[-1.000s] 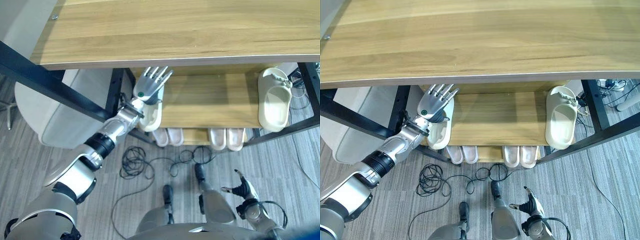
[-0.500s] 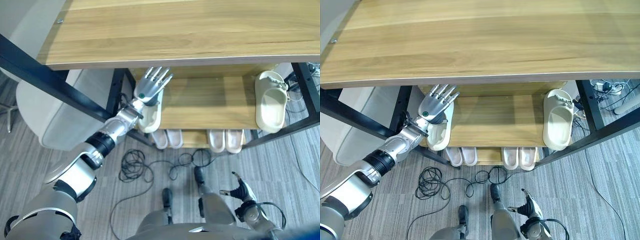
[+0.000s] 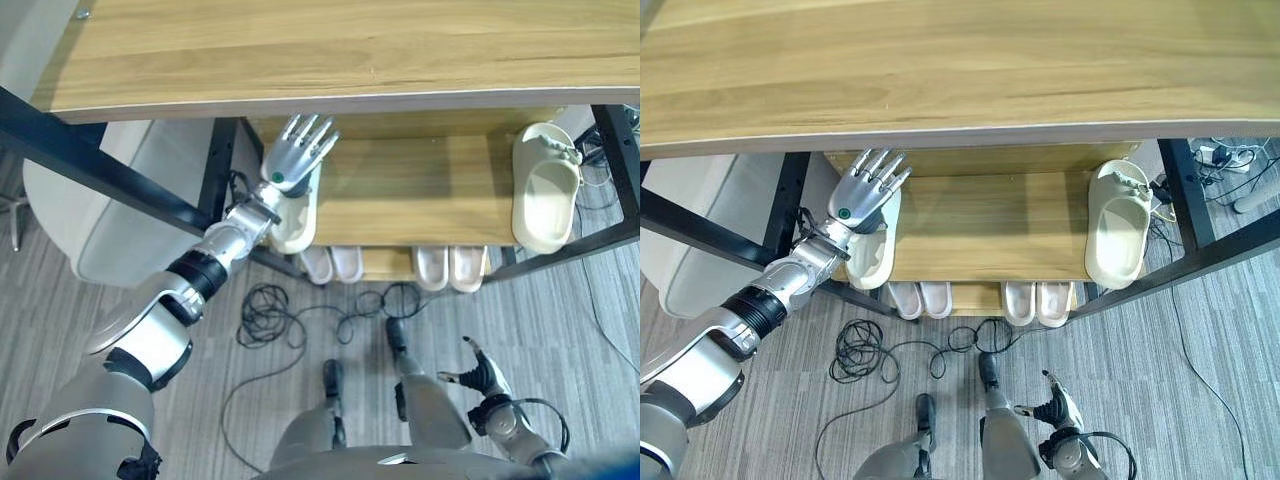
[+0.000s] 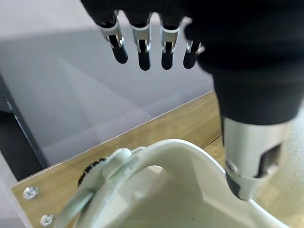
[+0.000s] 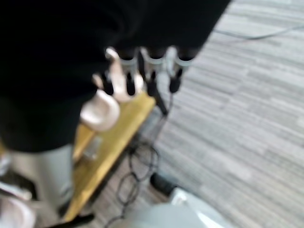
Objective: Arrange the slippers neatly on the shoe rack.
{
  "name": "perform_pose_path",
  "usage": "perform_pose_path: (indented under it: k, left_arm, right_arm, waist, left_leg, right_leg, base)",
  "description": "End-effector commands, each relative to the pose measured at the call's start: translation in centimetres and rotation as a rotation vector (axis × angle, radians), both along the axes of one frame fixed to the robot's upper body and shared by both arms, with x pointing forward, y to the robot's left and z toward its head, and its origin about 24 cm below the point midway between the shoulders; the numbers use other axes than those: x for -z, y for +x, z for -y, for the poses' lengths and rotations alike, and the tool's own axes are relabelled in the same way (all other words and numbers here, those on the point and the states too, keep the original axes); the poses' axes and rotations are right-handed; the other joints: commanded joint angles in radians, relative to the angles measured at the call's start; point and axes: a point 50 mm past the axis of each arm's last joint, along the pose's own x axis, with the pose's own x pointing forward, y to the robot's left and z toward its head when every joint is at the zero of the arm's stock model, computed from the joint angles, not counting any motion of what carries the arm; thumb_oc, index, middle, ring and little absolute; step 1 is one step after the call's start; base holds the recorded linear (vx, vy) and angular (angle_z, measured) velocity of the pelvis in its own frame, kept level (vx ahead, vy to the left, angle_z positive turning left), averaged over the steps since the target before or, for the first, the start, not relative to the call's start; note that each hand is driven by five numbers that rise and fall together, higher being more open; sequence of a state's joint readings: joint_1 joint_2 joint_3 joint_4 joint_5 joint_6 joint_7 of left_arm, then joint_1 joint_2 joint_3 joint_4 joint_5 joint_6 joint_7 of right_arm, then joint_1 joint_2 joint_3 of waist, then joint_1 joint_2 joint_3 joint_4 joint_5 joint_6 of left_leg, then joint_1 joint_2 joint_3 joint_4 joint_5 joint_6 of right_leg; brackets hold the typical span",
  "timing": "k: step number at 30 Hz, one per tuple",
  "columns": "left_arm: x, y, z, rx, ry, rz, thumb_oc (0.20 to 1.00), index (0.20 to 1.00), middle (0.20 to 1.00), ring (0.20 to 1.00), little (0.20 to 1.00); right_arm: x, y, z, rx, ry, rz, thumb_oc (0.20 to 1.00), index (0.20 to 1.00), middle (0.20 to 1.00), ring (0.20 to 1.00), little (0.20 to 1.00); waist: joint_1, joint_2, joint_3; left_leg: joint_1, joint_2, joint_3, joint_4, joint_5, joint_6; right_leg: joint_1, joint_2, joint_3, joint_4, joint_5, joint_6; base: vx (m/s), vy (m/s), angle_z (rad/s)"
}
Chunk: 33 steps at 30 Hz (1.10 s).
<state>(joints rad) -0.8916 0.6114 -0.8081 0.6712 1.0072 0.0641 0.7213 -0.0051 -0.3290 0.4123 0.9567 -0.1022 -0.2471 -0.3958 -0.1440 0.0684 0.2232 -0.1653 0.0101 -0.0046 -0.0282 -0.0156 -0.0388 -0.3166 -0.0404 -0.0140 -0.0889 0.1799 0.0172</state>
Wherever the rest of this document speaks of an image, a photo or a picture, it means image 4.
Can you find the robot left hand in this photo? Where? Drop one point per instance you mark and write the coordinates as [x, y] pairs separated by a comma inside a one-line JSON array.
[[249, 59]]

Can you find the wooden shoe rack board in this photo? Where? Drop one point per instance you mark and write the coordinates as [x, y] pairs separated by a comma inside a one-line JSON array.
[[180, 128]]

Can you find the silver screw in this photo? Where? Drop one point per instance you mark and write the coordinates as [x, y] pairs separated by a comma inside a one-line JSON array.
[[46, 220], [31, 192]]

